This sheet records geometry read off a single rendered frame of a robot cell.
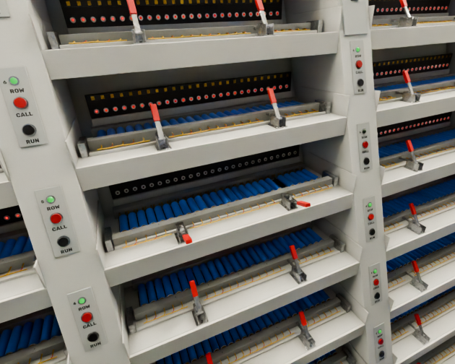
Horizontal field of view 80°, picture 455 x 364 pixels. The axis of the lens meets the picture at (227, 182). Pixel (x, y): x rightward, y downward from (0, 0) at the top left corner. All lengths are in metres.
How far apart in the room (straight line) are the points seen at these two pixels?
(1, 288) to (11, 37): 0.42
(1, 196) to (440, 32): 1.09
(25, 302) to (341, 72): 0.80
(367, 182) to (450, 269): 0.54
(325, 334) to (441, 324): 0.52
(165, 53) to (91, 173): 0.26
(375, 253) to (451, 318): 0.53
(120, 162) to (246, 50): 0.34
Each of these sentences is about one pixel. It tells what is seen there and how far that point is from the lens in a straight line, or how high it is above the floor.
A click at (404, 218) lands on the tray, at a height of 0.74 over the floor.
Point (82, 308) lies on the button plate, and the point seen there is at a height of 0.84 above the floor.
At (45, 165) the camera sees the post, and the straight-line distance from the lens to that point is 0.55.
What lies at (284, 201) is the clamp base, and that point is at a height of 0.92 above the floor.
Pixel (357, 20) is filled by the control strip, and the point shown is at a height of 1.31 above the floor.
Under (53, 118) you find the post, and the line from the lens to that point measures 0.54.
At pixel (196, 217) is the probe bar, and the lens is 0.61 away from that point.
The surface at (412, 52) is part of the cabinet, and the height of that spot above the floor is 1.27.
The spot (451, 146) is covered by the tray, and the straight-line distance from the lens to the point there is 1.19.
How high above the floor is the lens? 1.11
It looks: 11 degrees down
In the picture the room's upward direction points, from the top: 10 degrees counter-clockwise
